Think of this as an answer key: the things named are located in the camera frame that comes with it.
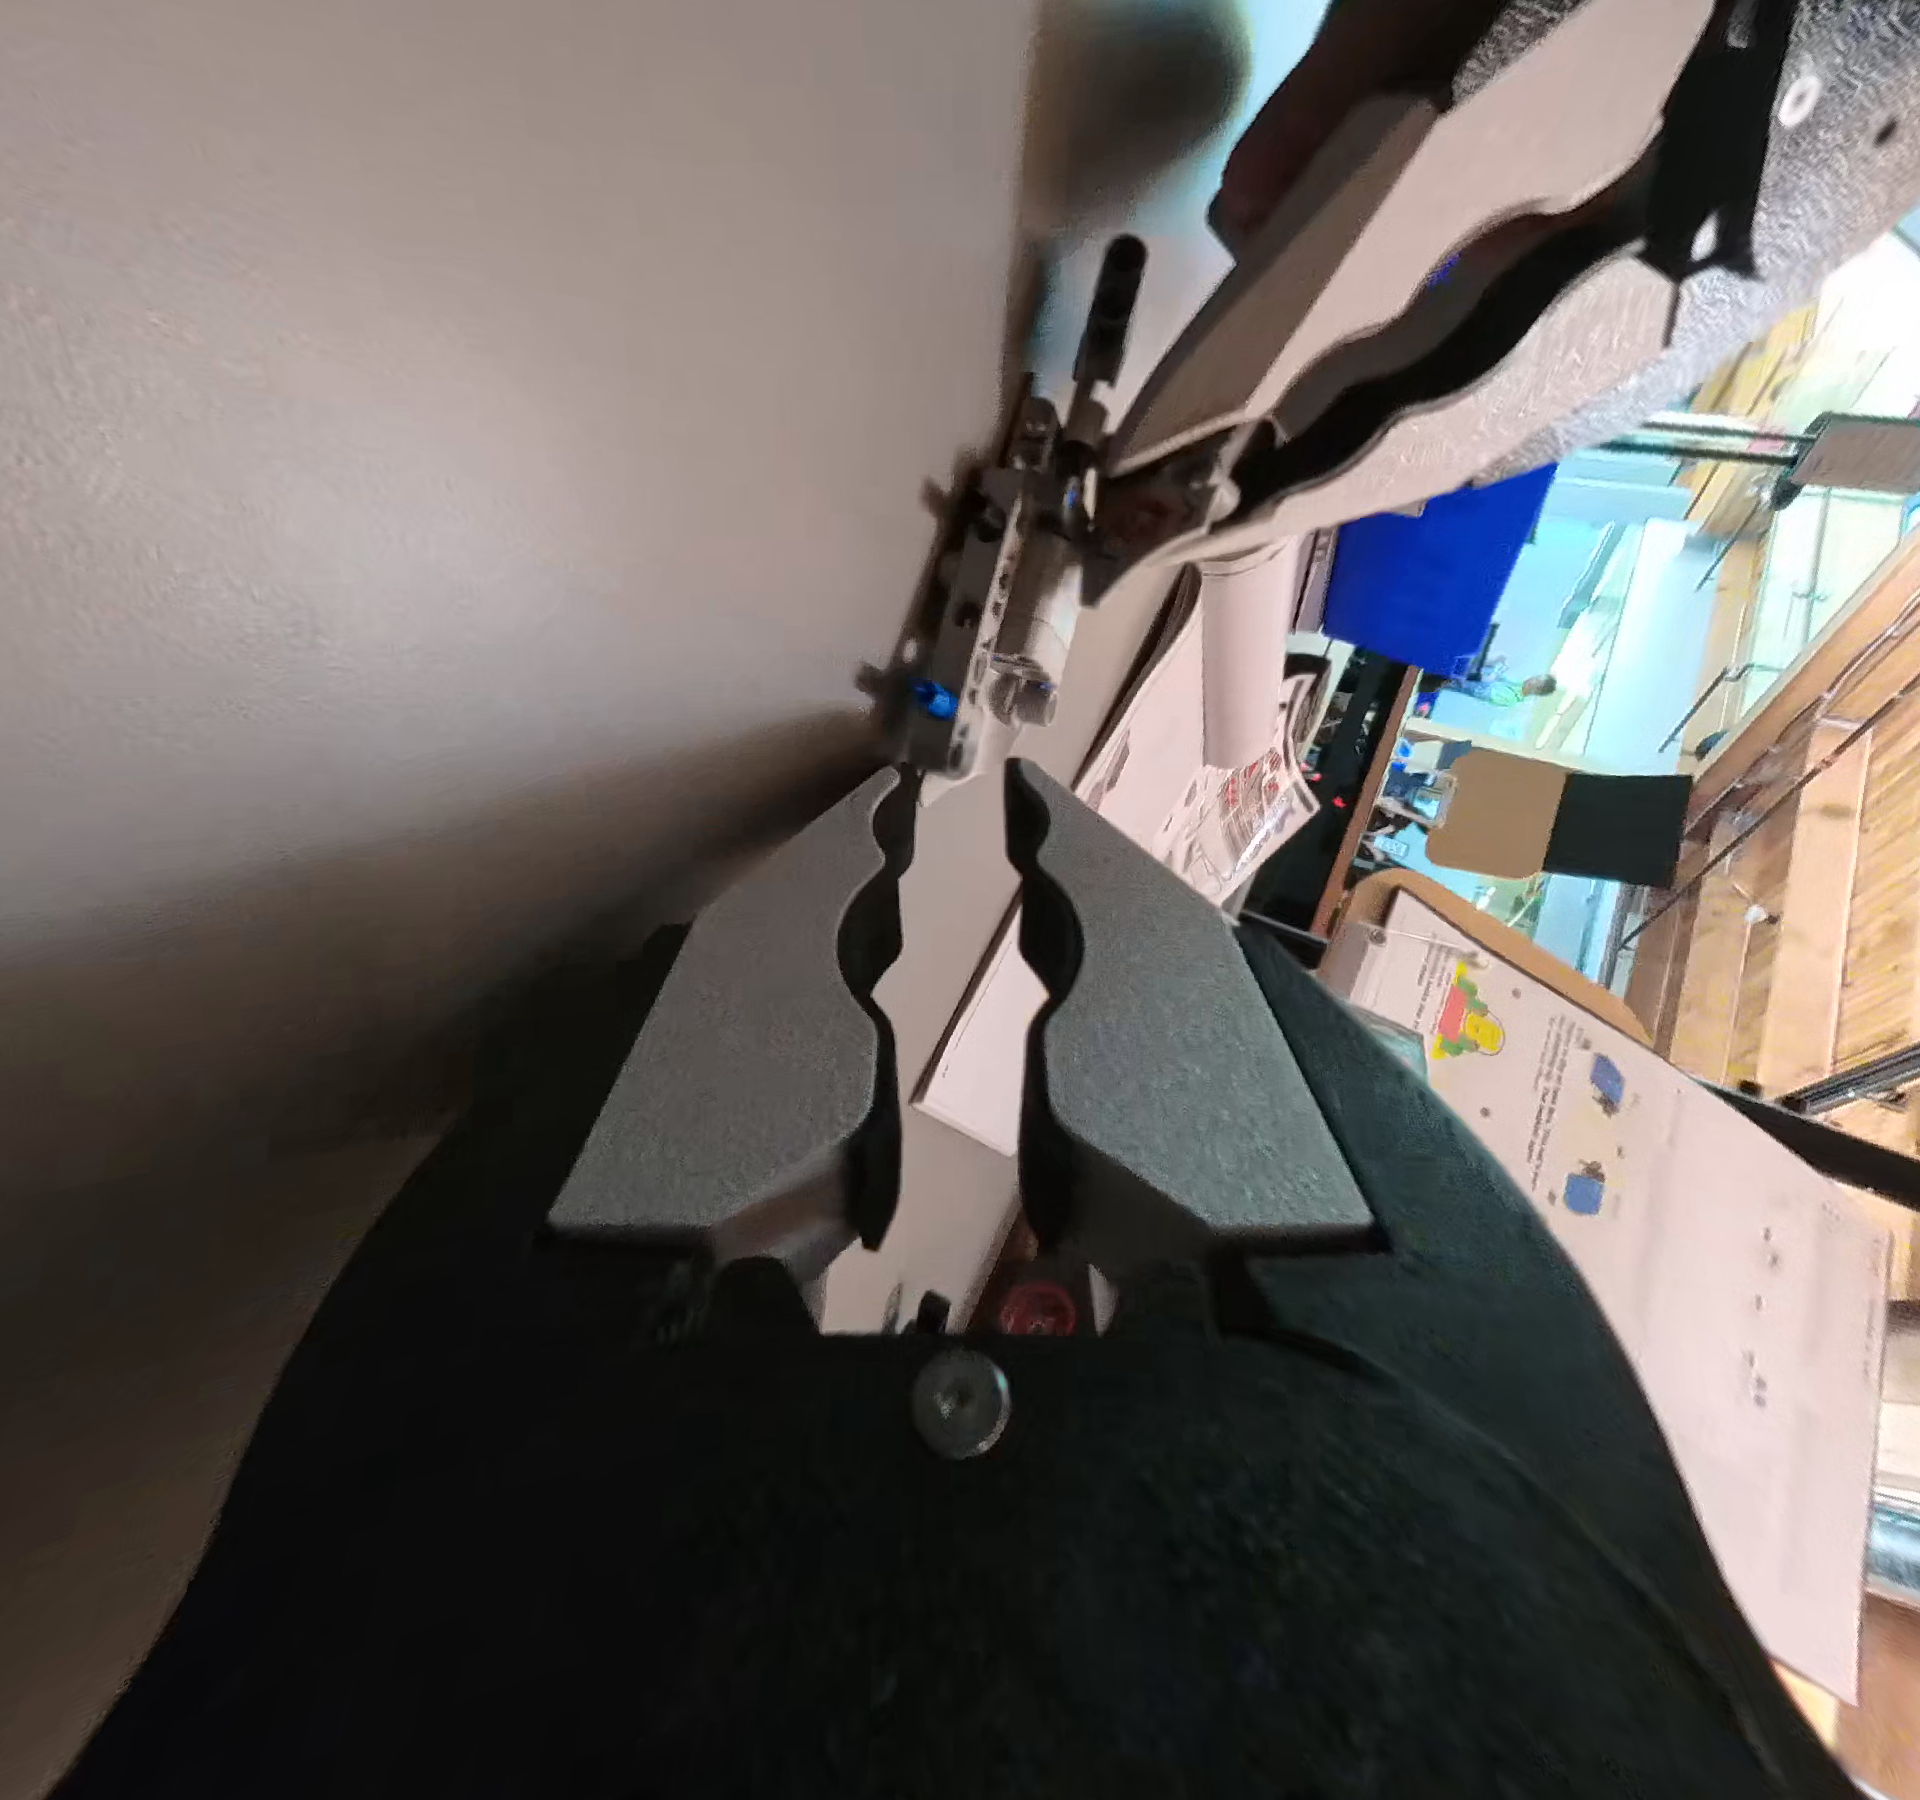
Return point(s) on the grey desk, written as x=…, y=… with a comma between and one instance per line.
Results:
x=450, y=406

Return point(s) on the grey toy brick assembly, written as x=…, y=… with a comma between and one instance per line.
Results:
x=998, y=585

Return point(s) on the blue bin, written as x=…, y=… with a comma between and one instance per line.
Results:
x=1440, y=571

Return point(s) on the person's left hand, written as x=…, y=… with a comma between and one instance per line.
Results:
x=1319, y=104

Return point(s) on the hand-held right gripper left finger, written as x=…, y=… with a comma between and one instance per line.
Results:
x=736, y=1065

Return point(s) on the red round piece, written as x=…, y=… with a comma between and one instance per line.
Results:
x=1043, y=1306

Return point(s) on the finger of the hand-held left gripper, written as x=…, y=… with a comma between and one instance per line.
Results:
x=1426, y=226
x=1529, y=375

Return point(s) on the white instruction booklet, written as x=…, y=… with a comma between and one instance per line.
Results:
x=1200, y=751

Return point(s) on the metal stand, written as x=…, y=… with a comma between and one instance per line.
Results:
x=1799, y=447

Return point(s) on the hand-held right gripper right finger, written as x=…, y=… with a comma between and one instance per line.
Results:
x=1185, y=1065

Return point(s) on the paper sheet with Lego pictures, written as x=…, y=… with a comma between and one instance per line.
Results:
x=1696, y=1231

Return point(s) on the wooden shelving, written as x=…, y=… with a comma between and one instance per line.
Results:
x=1799, y=854

